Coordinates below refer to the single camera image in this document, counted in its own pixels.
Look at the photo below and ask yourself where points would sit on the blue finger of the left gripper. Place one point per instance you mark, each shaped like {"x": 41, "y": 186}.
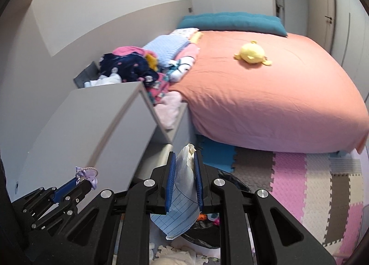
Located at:
{"x": 62, "y": 191}
{"x": 66, "y": 211}

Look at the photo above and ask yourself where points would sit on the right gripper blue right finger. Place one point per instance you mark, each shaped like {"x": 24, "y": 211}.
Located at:
{"x": 198, "y": 181}

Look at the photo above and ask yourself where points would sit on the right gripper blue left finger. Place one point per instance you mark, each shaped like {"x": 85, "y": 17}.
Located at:
{"x": 169, "y": 180}

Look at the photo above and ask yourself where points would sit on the white blue paper wrapper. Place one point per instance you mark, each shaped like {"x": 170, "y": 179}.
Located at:
{"x": 184, "y": 209}

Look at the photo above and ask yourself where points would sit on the purple hair scrunchie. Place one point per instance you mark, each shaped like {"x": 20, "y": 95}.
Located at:
{"x": 87, "y": 174}

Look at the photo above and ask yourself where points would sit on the orange plastic crab toy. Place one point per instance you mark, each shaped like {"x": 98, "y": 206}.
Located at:
{"x": 202, "y": 217}

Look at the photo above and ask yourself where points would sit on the magenta plush toy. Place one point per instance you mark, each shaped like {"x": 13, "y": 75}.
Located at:
{"x": 216, "y": 221}

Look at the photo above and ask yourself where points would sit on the black lined trash bin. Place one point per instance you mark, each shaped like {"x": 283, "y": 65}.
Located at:
{"x": 206, "y": 233}

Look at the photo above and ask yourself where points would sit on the pink fleece clothing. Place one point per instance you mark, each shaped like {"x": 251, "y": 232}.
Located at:
{"x": 167, "y": 110}

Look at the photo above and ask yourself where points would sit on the grey desk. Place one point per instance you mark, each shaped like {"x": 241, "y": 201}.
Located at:
{"x": 112, "y": 128}

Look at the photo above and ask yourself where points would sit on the navy patterned blanket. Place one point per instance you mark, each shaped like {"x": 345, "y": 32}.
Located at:
{"x": 130, "y": 68}

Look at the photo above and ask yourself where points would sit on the salmon pink bed cover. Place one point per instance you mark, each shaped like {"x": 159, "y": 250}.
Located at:
{"x": 304, "y": 102}

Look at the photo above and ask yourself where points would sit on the light blue knit blanket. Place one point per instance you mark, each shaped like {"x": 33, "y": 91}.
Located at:
{"x": 166, "y": 47}

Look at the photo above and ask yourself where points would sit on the colourful foam floor mat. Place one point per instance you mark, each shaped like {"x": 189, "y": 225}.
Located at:
{"x": 325, "y": 192}

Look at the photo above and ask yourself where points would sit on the yellow plush on bed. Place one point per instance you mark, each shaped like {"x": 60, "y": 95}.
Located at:
{"x": 252, "y": 53}

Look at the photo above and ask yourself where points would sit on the teal bed cushion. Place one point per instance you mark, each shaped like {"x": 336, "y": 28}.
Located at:
{"x": 235, "y": 21}

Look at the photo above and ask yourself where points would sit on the room door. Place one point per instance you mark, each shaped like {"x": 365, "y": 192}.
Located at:
{"x": 311, "y": 18}

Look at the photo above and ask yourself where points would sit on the black wall socket panel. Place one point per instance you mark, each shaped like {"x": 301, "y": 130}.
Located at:
{"x": 89, "y": 74}

